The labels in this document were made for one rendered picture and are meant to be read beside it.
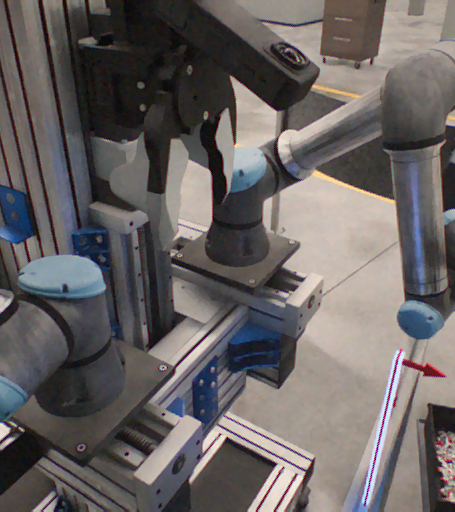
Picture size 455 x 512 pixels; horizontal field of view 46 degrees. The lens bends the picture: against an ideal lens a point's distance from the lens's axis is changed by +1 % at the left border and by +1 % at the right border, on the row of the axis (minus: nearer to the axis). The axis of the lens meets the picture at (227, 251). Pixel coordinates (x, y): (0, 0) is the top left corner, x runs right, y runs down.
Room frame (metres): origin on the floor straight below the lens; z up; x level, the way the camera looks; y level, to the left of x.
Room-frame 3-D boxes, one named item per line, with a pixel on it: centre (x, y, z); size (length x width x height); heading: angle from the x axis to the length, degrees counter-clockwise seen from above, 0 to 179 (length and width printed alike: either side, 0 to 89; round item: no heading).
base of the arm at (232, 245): (1.06, -0.02, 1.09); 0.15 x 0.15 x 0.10
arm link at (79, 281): (0.63, 0.25, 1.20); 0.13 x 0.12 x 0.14; 157
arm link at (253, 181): (1.06, -0.03, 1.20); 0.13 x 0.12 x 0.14; 140
